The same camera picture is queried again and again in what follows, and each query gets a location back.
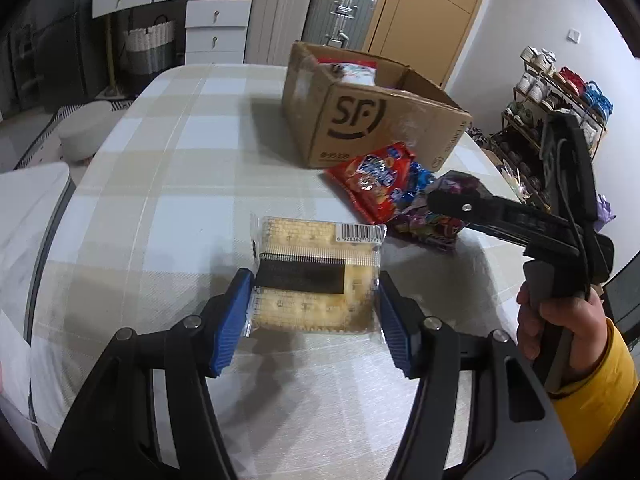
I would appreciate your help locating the white suitcase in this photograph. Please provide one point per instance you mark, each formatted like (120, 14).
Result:
(277, 15)

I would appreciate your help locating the person's right hand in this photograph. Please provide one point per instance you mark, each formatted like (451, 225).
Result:
(585, 325)

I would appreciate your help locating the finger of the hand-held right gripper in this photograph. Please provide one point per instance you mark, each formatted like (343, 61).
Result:
(500, 217)

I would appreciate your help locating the checked tablecloth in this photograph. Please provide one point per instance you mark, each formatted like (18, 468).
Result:
(175, 185)

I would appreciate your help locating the brown cardboard box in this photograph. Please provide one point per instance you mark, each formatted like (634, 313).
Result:
(350, 120)

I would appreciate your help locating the shoe rack with shoes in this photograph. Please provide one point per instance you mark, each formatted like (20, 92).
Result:
(537, 85)

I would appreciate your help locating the white light switch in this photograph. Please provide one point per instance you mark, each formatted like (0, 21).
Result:
(574, 36)

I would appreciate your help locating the purple candy packet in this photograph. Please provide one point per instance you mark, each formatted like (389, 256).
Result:
(425, 225)

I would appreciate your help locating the black and white rug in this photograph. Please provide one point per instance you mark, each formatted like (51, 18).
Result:
(40, 145)

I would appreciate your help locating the white padded seat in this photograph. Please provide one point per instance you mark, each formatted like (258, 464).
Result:
(30, 210)

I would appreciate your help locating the white snack packet red edge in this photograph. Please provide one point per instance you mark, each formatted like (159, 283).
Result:
(357, 72)

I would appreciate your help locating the white drawer cabinet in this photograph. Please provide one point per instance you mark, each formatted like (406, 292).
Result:
(217, 30)

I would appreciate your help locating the silver suitcase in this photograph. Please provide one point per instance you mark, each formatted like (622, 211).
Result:
(340, 10)

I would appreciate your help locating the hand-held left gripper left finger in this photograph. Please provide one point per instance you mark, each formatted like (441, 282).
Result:
(232, 320)

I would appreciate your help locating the pile of dark shoes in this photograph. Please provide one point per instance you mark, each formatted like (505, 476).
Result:
(480, 137)

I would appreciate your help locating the purple bag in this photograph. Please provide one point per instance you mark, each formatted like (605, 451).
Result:
(605, 210)

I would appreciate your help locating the red biscuit packet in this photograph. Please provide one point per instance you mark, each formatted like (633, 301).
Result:
(370, 185)

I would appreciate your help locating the wooden shoe rack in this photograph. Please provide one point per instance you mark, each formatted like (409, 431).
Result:
(520, 130)

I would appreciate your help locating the woven laundry basket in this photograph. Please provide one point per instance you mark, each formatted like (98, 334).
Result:
(150, 47)

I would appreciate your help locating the grey round stool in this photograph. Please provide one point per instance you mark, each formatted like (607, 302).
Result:
(87, 130)

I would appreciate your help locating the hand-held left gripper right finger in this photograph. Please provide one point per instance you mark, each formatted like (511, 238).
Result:
(395, 320)

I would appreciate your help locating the clear cracker sandwich pack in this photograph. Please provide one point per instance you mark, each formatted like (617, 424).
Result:
(310, 260)

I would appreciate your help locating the wooden door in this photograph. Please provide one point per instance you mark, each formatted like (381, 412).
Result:
(430, 20)

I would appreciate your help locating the blue snack packet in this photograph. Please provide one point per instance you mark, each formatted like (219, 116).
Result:
(420, 180)

